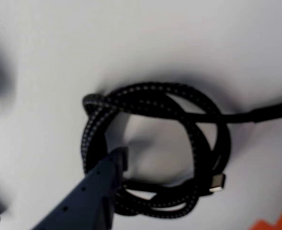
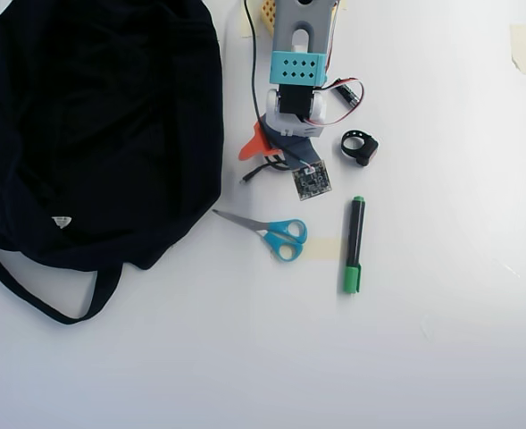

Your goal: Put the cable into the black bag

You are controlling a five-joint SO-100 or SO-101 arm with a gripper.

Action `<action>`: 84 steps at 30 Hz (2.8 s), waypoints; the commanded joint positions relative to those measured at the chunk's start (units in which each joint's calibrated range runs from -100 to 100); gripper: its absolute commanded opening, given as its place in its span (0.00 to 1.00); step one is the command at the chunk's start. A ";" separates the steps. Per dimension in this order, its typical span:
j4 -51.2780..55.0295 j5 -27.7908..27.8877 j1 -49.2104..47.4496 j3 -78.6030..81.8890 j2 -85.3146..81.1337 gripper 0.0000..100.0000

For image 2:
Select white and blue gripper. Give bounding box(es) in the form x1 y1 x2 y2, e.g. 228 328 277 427
238 113 322 171

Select black braided usb cable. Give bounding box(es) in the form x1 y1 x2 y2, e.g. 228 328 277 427
239 154 293 185

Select yellow perforated robot base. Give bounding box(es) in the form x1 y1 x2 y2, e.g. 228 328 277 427
260 0 278 40

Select black fabric tote bag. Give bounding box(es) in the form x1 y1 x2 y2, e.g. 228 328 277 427
0 0 226 326

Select small black flashlight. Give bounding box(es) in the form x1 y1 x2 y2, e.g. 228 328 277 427
333 84 363 109

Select green and black marker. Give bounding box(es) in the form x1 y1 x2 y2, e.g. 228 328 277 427
340 195 367 295

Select bare camera circuit board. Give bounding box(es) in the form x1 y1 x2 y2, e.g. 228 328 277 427
291 159 334 202

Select black camera cable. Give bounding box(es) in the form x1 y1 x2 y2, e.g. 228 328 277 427
243 0 264 124

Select blue handled scissors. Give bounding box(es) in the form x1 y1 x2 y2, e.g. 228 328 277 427
212 208 308 263

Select black ring clip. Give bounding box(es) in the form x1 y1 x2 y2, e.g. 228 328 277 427
338 129 379 168

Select white red black servo wire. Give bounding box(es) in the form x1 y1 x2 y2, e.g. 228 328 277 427
305 0 367 130

